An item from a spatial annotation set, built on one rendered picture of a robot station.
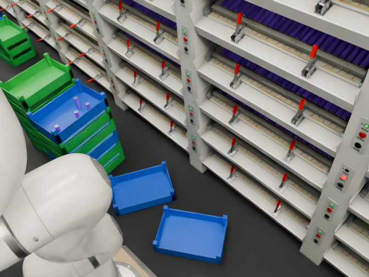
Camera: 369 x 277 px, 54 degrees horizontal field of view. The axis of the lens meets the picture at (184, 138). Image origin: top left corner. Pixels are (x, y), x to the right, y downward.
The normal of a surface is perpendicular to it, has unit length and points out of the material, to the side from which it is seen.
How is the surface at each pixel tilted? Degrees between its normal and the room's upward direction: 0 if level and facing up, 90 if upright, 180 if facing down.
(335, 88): 21
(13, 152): 86
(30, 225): 58
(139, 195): 0
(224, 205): 0
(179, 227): 0
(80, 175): 31
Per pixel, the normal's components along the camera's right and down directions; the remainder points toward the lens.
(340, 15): -0.32, -0.43
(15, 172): 0.93, 0.25
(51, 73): -0.07, -0.67
